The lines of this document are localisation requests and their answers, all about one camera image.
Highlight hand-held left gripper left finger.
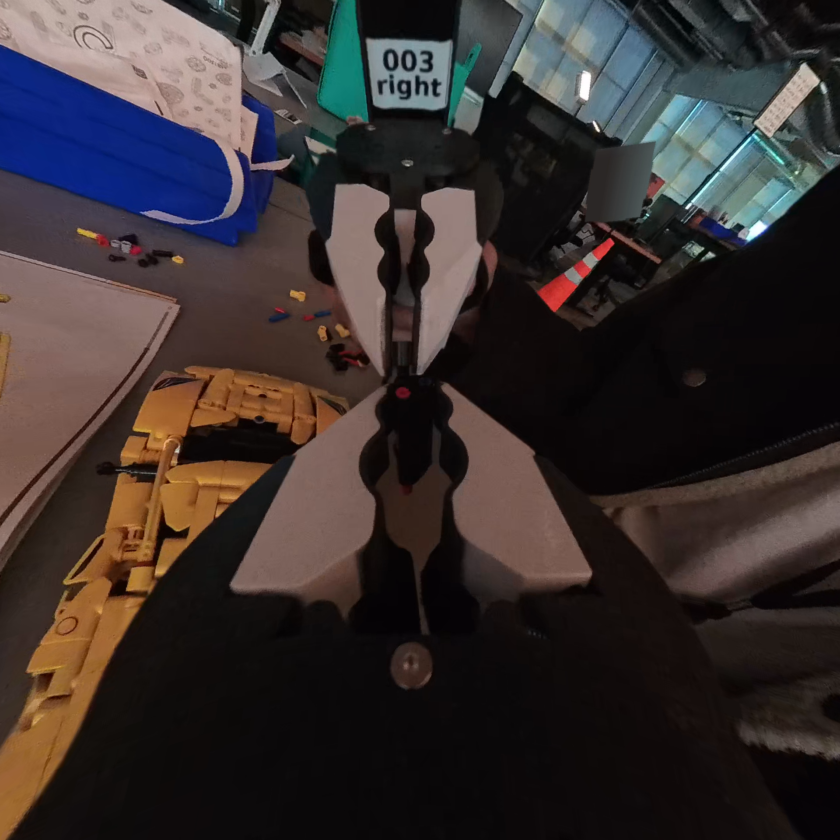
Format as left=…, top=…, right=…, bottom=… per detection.
left=230, top=386, right=422, bottom=632

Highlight light grey hoodie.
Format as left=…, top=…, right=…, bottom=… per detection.
left=591, top=446, right=840, bottom=723

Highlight orange traffic cone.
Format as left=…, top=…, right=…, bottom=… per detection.
left=538, top=238, right=616, bottom=312

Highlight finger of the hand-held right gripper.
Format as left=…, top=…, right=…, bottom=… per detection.
left=412, top=188, right=484, bottom=373
left=326, top=184, right=398, bottom=380

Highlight background wooden table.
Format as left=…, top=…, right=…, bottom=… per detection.
left=587, top=220, right=664, bottom=265

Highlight person's right hand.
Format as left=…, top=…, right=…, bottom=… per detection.
left=449, top=302, right=488, bottom=349

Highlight black fleece-lined jacket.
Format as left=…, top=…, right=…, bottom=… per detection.
left=453, top=154, right=840, bottom=500

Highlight scattered small brick pieces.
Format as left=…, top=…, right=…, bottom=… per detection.
left=77, top=226, right=185, bottom=270
left=269, top=289, right=370, bottom=373

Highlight grey desk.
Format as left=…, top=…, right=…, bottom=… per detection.
left=0, top=66, right=395, bottom=729

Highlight open instruction booklet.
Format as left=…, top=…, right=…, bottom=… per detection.
left=0, top=252, right=181, bottom=565

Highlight yellow brick car model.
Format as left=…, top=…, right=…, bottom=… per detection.
left=0, top=367, right=349, bottom=834

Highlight hanging white sign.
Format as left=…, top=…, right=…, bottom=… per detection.
left=755, top=62, right=821, bottom=139

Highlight printed white paper bag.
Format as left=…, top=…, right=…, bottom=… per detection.
left=0, top=0, right=260, bottom=165

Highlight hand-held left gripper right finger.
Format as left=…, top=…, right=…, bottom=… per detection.
left=420, top=384, right=593, bottom=632

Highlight person's right forearm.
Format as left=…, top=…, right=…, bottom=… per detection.
left=459, top=262, right=664, bottom=460

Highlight blue plastic bin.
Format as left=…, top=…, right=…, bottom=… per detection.
left=0, top=46, right=277, bottom=247

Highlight black brick assembly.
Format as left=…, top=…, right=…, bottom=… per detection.
left=387, top=374, right=439, bottom=494

